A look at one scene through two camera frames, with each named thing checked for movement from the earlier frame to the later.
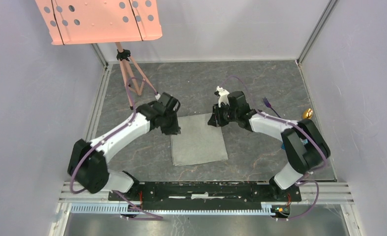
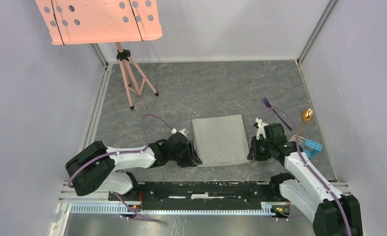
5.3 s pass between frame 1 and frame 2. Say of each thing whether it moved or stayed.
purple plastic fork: stayed
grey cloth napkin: moved
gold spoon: stayed
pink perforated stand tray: stayed
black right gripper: moved
